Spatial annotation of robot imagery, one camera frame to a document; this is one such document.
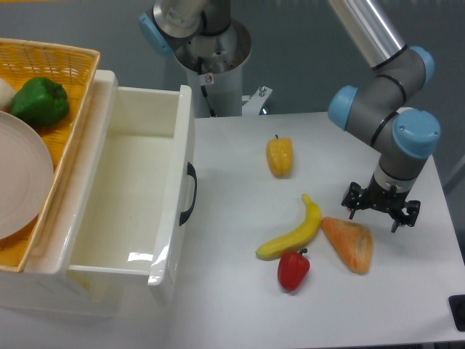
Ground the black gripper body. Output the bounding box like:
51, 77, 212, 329
363, 183, 409, 218

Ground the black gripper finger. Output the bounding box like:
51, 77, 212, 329
390, 200, 421, 233
341, 182, 367, 220

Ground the orange triangle bread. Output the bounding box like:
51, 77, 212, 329
321, 217, 373, 275

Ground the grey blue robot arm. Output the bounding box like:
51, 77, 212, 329
139, 1, 441, 227

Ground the yellow banana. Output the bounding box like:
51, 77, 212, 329
255, 193, 322, 260

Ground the yellow bell pepper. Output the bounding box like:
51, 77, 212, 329
266, 135, 294, 178

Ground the red bell pepper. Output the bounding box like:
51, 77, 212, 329
278, 248, 311, 292

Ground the black object at table edge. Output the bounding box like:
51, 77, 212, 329
448, 294, 465, 332

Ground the white open drawer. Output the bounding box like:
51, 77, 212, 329
69, 85, 195, 305

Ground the yellow woven basket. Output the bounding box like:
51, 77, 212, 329
1, 38, 100, 273

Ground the green bell pepper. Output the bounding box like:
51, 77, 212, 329
10, 77, 70, 129

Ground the pink ceramic plate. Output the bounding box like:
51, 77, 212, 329
1, 112, 54, 238

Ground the white round vegetable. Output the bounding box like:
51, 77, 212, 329
0, 78, 17, 113

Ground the white metal bracket with bolts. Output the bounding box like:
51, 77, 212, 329
242, 86, 273, 117

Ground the black drawer handle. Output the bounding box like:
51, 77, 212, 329
179, 162, 198, 226

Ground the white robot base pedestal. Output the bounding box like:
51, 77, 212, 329
175, 19, 251, 118

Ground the black cable on pedestal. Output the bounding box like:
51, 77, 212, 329
195, 56, 218, 119

